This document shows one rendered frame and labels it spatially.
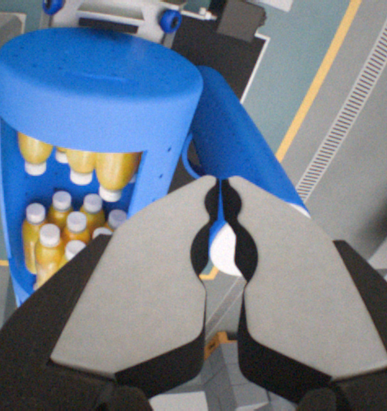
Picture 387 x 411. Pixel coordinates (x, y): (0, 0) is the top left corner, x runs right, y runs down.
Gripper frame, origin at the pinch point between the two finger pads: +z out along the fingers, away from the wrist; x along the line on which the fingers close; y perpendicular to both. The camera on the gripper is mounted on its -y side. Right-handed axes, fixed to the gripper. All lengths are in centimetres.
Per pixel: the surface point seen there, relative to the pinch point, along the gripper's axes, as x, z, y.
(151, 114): -6.9, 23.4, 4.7
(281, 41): 33, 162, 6
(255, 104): 22, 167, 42
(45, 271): -33, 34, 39
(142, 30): -13, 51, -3
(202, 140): -4, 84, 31
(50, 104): -16.4, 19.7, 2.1
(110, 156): -15.2, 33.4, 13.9
